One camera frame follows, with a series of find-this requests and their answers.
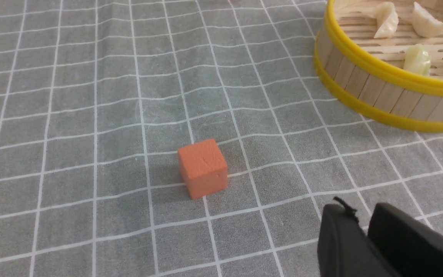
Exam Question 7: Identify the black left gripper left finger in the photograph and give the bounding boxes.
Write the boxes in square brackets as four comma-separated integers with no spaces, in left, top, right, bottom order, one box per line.
[318,197,400,277]

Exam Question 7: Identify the orange foam cube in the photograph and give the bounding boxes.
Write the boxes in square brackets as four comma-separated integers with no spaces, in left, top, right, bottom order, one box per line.
[177,138,228,199]

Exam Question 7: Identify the pale green dumpling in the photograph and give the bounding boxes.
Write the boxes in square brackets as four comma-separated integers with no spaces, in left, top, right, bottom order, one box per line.
[403,44,431,77]

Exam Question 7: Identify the white dumpling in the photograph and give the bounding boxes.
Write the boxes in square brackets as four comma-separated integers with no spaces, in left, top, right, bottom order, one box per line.
[411,2,443,38]

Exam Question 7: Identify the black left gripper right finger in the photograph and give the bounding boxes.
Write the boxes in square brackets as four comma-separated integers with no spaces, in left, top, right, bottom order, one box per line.
[368,203,443,277]

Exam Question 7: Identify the yellow bamboo steamer tray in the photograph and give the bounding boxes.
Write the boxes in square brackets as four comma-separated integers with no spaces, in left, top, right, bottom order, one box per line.
[313,0,443,133]

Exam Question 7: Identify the grey checked tablecloth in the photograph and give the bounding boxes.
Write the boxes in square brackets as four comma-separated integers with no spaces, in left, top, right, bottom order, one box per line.
[0,0,443,277]

